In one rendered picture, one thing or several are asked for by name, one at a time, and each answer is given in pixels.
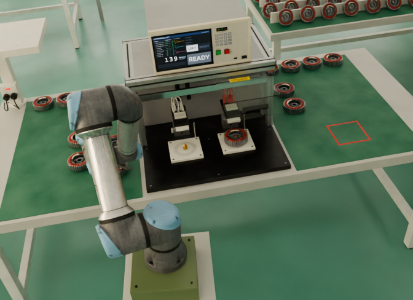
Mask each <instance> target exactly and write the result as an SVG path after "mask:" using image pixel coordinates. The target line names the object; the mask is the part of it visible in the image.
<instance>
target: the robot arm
mask: <svg viewBox="0 0 413 300"><path fill-rule="evenodd" d="M67 107H68V118H69V127H70V130H72V131H76V141H77V142H78V143H79V144H80V145H81V148H82V152H83V153H84V157H85V161H86V166H87V168H88V171H89V173H90V174H91V175H92V177H93V182H94V185H95V189H96V193H97V196H98V201H99V204H100V208H101V215H100V217H99V218H98V220H99V224H97V226H96V231H97V233H98V235H99V238H100V240H101V243H102V245H103V248H104V250H105V252H106V254H107V256H108V257H109V258H112V259H113V258H118V257H121V256H125V255H128V254H130V253H134V252H136V251H140V250H143V249H144V262H145V263H146V265H147V266H148V268H150V270H152V271H154V272H157V273H160V274H168V273H172V272H174V271H176V270H178V269H180V268H181V267H182V266H183V265H184V263H185V262H186V259H187V248H186V245H185V243H184V242H183V240H182V238H181V218H180V214H179V210H178V208H177V207H176V206H175V205H174V204H172V203H170V202H167V201H165V200H155V201H153V202H150V203H148V204H147V206H145V208H144V210H143V212H141V213H137V214H135V211H134V209H133V208H132V207H130V206H128V203H127V199H126V196H125V192H124V187H123V184H122V180H121V177H120V172H119V168H118V166H119V167H122V168H124V169H126V170H131V169H132V168H131V167H130V166H128V162H131V161H135V160H138V159H141V158H142V156H143V152H142V148H141V145H140V142H139V141H138V128H139V120H140V119H141V117H142V115H143V104H142V101H141V99H140V97H139V96H138V95H137V94H136V92H134V91H133V90H132V89H130V88H128V87H126V86H124V85H120V84H111V85H106V86H102V87H97V88H93V89H87V90H80V91H78V92H74V93H70V94H69V95H68V96H67ZM115 120H117V145H116V144H115V143H112V141H111V137H110V131H111V130H112V128H113V126H112V121H115Z"/></svg>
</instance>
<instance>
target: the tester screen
mask: <svg viewBox="0 0 413 300"><path fill-rule="evenodd" d="M152 39H153V44H154V51H155V59H156V63H157V70H158V71H159V70H163V69H172V68H179V67H184V66H192V65H188V62H187V55H189V54H194V53H202V52H210V51H211V43H210V30H209V31H201V32H195V33H187V34H179V35H174V36H165V37H157V38H152ZM208 42H209V43H210V49H206V50H198V51H193V52H187V49H186V46H187V45H196V44H204V43H208ZM175 56H178V61H173V62H168V63H165V61H164V58H167V57H175ZM182 61H185V62H186V64H185V65H179V66H171V67H166V68H159V67H158V65H164V64H169V63H177V62H182ZM205 63H212V60H211V61H210V62H205ZM205 63H197V64H193V65H200V64H205Z"/></svg>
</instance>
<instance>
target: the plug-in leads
mask: <svg viewBox="0 0 413 300"><path fill-rule="evenodd" d="M176 98H177V97H174V98H173V97H171V108H172V111H173V113H175V112H177V109H176V104H175V99H176ZM178 98H179V99H180V109H179V103H178V112H179V111H184V107H183V104H182V102H181V98H180V97H179V96H178ZM172 99H173V101H172ZM176 101H177V99H176ZM177 102H178V101H177Z"/></svg>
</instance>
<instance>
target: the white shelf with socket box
mask: <svg viewBox="0 0 413 300"><path fill-rule="evenodd" d="M46 28H47V20H46V18H36V19H31V20H22V21H17V22H8V23H0V77H1V79H2V82H3V83H2V84H0V92H1V95H2V97H3V100H4V101H6V105H7V103H9V106H10V107H11V108H18V109H20V108H19V107H22V106H24V105H25V104H26V103H27V99H26V98H24V97H23V95H22V92H21V90H20V87H19V84H18V82H17V78H16V77H15V73H14V71H13V68H12V65H11V63H10V60H9V57H15V56H20V55H29V54H34V53H40V52H41V47H42V43H43V40H44V35H45V31H46ZM9 100H10V102H7V101H9ZM4 110H5V111H8V110H9V108H8V105H7V110H6V109H5V102H4Z"/></svg>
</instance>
